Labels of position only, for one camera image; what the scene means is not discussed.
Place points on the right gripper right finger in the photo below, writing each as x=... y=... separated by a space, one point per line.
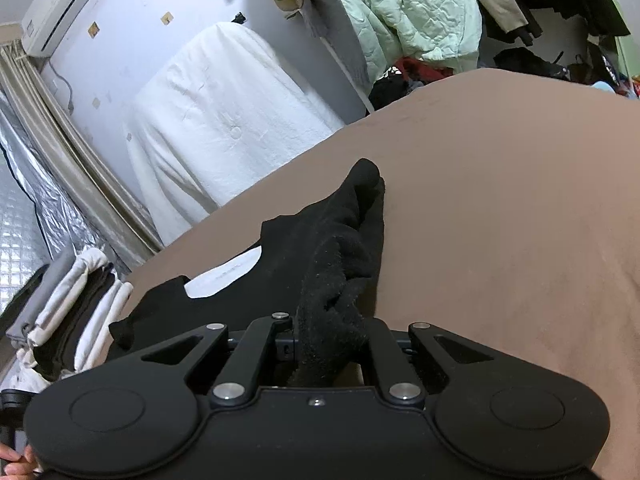
x=385 y=367

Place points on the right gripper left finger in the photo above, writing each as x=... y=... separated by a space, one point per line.
x=239 y=370

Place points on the black sweater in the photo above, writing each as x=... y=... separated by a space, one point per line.
x=320 y=265

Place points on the stack of folded clothes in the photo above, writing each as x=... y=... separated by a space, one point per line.
x=63 y=327

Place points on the person left hand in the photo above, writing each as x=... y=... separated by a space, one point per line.
x=19 y=466

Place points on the silver insulation curtain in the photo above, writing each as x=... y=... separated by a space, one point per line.
x=38 y=217

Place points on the white hanging blanket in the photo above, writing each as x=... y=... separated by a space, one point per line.
x=222 y=114

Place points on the red garment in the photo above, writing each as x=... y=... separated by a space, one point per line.
x=418 y=71

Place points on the beige curtain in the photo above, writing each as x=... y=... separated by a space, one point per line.
x=94 y=189

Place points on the grey hanging hoodie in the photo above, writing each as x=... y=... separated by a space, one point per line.
x=330 y=22

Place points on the light green quilted jacket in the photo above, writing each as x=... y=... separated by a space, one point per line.
x=440 y=33

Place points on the white wall air conditioner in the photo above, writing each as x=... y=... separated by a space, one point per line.
x=45 y=23

